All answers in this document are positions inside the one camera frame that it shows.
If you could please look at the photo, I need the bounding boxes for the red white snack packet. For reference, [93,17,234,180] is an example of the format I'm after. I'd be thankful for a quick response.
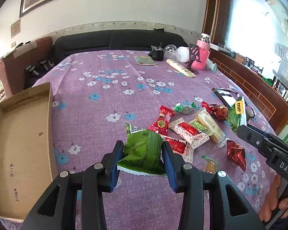
[168,117,210,150]

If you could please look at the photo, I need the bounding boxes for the beige biscuit packet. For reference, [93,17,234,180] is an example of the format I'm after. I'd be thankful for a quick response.
[195,108,228,149]

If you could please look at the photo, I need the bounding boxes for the long red snack packet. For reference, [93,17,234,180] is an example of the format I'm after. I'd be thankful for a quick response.
[149,105,176,136]

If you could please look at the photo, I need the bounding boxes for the shiny red snack packet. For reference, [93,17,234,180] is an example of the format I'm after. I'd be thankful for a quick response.
[201,101,228,121]

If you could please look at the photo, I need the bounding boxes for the person's right hand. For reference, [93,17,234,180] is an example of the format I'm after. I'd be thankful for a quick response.
[258,174,288,222]

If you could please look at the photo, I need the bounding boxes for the orange jelly candy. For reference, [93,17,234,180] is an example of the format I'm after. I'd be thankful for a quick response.
[202,155,219,174]

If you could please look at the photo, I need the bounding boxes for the red white packet lower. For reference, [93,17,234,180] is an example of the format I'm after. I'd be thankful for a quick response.
[161,135,194,163]

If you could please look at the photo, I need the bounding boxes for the red foil candy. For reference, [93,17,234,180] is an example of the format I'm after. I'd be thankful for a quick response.
[226,140,246,172]

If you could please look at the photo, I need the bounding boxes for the green white snack packet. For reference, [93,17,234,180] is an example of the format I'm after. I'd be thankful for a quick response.
[188,119,213,136]

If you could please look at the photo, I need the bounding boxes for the green yellow label packet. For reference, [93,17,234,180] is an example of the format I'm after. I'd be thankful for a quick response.
[227,97,247,133]

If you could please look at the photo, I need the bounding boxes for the wooden cabinet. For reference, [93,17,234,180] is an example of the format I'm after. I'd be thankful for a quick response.
[209,49,288,134]

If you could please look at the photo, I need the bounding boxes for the green wrapped candy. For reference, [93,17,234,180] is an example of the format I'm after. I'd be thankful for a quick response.
[172,101,200,115]

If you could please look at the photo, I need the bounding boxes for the shallow cardboard box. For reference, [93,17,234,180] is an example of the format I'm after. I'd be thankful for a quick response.
[0,83,58,223]

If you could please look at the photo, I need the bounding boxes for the purple floral tablecloth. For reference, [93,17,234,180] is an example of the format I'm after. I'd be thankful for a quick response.
[0,49,279,230]

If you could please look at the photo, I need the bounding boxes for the cream tube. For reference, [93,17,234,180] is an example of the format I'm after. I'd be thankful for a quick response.
[166,59,196,78]

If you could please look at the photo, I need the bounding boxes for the mint green cloth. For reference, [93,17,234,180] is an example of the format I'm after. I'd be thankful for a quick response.
[205,59,217,72]

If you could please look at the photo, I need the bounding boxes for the small green booklet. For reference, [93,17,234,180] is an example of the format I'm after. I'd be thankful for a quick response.
[134,56,156,66]

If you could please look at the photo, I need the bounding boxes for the black cup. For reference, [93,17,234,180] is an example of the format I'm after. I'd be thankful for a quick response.
[148,46,165,61]

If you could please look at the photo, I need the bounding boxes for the white round container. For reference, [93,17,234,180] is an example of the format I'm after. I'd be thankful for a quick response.
[176,46,190,63]

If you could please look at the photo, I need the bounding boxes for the black phone stand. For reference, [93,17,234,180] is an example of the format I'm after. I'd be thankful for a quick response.
[187,44,201,72]

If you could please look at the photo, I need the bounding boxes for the clear plastic cup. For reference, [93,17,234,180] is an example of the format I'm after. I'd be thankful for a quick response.
[164,44,177,60]

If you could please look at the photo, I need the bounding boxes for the pink sleeved water bottle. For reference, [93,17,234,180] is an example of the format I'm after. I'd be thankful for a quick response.
[196,33,211,70]

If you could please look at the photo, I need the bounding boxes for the brown armchair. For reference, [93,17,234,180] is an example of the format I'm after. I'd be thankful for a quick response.
[0,36,52,98]

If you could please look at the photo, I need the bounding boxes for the black sofa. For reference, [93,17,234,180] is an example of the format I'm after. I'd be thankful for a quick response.
[51,29,187,64]

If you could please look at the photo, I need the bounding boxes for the small wall plaque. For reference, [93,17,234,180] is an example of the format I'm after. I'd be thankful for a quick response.
[11,19,21,38]

